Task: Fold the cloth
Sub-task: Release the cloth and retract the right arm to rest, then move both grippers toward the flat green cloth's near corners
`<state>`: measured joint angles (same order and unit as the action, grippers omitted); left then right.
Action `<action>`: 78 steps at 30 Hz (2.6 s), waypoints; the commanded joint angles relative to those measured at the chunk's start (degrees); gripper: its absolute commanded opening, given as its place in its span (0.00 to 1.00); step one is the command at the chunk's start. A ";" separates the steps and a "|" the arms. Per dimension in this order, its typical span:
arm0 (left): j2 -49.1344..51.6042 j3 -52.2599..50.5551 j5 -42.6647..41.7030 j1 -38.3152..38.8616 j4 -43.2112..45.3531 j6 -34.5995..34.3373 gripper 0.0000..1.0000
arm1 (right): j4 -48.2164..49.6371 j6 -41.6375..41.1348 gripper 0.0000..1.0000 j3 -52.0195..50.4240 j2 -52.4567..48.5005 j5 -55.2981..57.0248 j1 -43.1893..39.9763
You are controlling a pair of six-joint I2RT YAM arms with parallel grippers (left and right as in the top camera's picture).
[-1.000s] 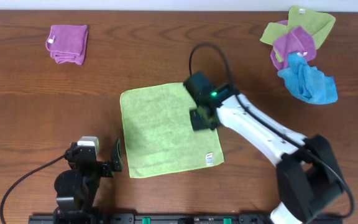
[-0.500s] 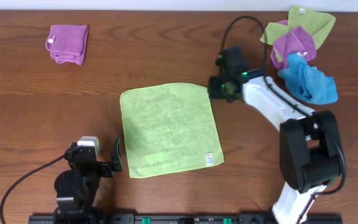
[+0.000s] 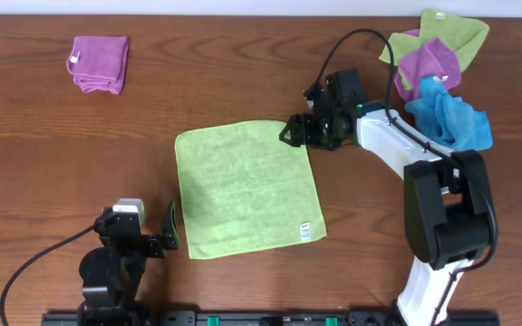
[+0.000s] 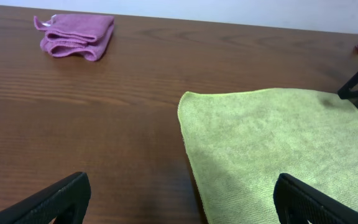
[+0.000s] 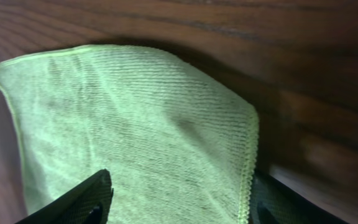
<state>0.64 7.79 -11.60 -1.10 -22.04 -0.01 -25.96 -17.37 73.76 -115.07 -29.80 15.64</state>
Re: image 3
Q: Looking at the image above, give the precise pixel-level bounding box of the green microfibre cloth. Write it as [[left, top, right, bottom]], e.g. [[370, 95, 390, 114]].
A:
[[175, 120, 327, 260]]

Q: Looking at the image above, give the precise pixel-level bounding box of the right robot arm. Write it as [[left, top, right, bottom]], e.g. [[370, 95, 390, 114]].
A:
[[279, 69, 500, 325]]

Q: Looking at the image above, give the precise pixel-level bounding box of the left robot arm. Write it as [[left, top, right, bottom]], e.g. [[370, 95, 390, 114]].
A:
[[76, 198, 179, 326]]

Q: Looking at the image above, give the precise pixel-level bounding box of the blue crumpled cloth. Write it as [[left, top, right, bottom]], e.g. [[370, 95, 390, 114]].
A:
[[405, 76, 493, 151]]

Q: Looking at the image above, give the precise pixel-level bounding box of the purple crumpled cloth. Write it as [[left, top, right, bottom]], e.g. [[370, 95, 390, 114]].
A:
[[394, 38, 462, 102]]

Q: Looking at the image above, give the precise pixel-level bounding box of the green cloth at back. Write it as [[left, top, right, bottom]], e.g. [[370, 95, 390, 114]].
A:
[[380, 9, 489, 72]]

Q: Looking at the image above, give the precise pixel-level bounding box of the folded purple cloth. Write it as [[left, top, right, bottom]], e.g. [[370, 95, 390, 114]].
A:
[[66, 36, 129, 95]]

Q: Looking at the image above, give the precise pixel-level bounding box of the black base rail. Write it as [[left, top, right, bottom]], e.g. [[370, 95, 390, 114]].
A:
[[41, 309, 501, 326]]

